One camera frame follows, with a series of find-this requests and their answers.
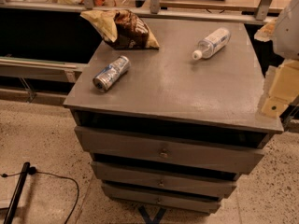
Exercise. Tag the clear plastic water bottle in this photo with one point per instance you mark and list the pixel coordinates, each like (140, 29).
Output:
(211, 44)

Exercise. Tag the silver blue drink can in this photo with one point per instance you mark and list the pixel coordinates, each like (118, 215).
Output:
(106, 78)

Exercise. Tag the middle grey drawer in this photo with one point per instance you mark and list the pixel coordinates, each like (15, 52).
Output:
(162, 180)

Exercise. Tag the brown and yellow chip bag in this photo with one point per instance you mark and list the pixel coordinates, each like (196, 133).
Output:
(121, 29)

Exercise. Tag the top grey drawer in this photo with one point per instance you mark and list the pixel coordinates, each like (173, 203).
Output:
(238, 160)

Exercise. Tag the black pole on floor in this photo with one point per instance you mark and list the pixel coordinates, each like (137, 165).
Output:
(17, 194)

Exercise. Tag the grey drawer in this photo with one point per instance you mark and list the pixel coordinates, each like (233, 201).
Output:
(162, 180)
(238, 160)
(160, 198)

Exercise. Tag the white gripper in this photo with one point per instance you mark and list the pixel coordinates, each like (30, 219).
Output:
(289, 36)

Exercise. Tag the grey drawer cabinet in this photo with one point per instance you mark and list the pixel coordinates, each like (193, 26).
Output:
(166, 94)

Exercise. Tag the bottom grey drawer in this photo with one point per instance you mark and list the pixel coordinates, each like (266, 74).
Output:
(160, 198)

